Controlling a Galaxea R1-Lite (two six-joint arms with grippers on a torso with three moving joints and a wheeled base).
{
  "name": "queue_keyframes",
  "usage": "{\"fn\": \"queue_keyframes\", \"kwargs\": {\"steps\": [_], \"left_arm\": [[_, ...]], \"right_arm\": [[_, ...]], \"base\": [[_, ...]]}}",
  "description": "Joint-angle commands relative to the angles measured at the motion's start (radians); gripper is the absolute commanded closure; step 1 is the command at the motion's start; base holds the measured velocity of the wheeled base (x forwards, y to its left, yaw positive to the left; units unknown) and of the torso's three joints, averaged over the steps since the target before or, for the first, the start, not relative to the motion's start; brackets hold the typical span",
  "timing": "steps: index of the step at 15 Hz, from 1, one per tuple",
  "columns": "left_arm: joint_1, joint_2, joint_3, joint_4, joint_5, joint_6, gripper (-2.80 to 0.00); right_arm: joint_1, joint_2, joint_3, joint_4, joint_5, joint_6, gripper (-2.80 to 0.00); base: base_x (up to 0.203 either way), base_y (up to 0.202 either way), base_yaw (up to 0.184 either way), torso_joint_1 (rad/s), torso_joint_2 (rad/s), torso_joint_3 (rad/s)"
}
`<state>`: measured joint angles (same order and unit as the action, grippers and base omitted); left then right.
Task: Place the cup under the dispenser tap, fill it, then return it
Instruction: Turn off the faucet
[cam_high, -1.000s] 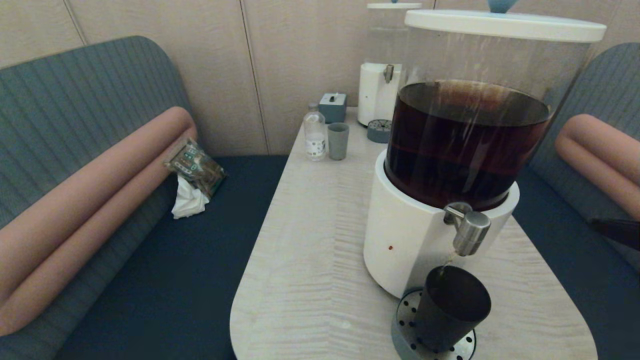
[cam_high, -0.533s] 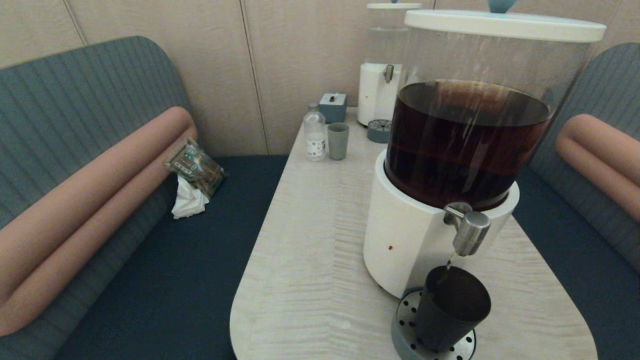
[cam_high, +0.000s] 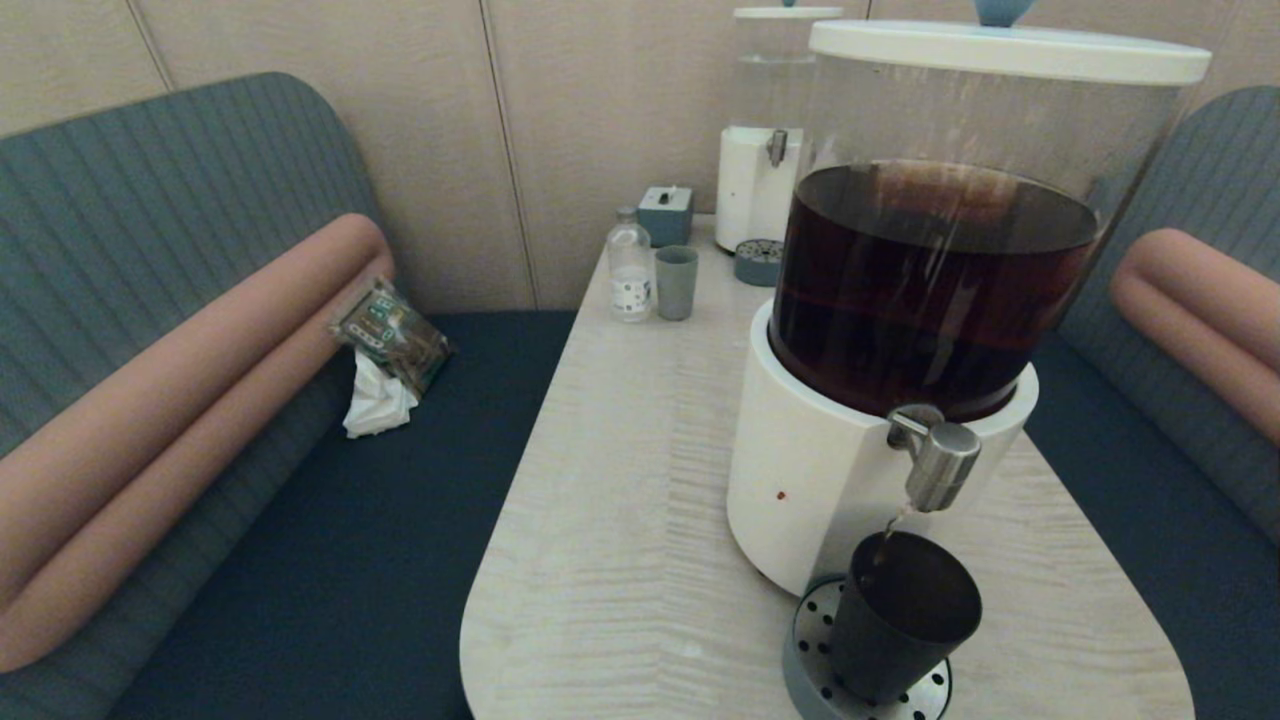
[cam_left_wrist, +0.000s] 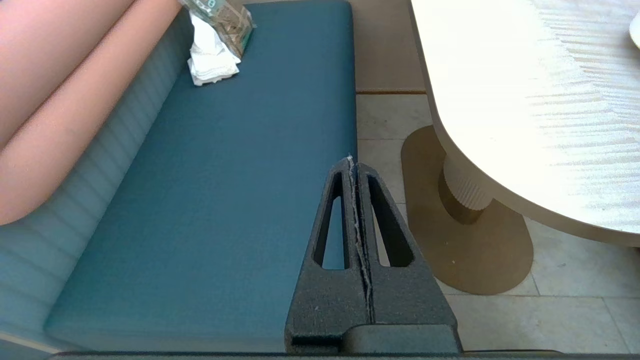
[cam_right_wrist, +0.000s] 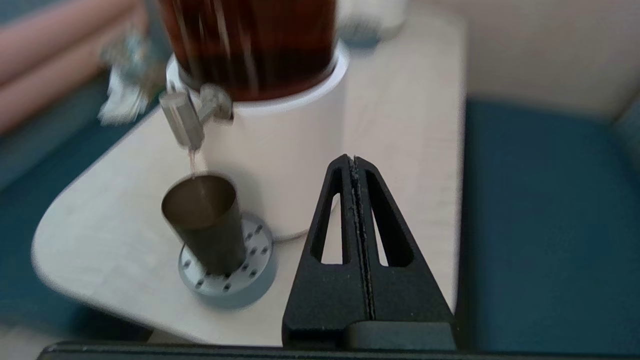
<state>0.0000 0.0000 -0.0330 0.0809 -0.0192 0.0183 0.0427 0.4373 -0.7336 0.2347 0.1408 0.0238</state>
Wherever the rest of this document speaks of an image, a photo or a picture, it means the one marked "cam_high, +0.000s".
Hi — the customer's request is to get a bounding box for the clear plastic bottle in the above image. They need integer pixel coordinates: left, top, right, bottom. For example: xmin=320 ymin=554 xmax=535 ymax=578
xmin=606 ymin=205 xmax=654 ymax=323

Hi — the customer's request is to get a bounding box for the green snack packet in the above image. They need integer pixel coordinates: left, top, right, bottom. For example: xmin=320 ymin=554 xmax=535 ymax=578
xmin=328 ymin=276 xmax=453 ymax=395

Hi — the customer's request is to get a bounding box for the teal upholstered bench sofa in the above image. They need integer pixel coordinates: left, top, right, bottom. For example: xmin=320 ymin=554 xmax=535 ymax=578
xmin=0 ymin=70 xmax=581 ymax=720
xmin=1020 ymin=85 xmax=1280 ymax=720

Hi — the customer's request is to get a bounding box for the large tea dispenser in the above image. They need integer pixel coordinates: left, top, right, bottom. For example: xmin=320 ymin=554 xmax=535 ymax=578
xmin=726 ymin=50 xmax=1191 ymax=597

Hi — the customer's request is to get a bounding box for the black plastic cup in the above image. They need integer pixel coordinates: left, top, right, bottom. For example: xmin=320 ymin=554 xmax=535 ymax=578
xmin=828 ymin=530 xmax=984 ymax=705

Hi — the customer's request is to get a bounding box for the large blue-grey perforated drip tray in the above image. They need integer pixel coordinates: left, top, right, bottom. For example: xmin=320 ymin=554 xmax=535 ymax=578
xmin=782 ymin=573 xmax=952 ymax=720

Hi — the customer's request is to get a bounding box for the blue-grey small box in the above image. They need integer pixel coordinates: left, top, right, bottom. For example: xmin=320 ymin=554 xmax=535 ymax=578
xmin=637 ymin=185 xmax=695 ymax=248

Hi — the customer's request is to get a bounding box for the small far water dispenser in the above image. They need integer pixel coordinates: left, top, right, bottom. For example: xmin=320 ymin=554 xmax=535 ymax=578
xmin=715 ymin=18 xmax=844 ymax=256

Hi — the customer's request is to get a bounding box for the crumpled white tissue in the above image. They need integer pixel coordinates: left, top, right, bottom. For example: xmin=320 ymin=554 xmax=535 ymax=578
xmin=343 ymin=350 xmax=421 ymax=439

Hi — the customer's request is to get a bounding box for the large white dispenser lid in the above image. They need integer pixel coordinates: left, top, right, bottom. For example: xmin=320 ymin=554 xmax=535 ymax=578
xmin=808 ymin=0 xmax=1213 ymax=87

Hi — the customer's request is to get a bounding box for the small white dispenser lid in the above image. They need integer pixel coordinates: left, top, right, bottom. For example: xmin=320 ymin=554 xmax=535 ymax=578
xmin=733 ymin=0 xmax=844 ymax=21

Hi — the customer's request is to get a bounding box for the grey-green cup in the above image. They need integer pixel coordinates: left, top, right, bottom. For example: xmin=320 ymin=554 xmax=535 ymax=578
xmin=655 ymin=245 xmax=699 ymax=322

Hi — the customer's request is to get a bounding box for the large metal dispenser tap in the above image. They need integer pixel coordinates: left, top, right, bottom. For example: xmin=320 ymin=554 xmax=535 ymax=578
xmin=886 ymin=404 xmax=983 ymax=514

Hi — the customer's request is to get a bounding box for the small blue-grey perforated drip tray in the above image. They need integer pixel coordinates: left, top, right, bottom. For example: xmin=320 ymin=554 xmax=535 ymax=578
xmin=733 ymin=238 xmax=791 ymax=288

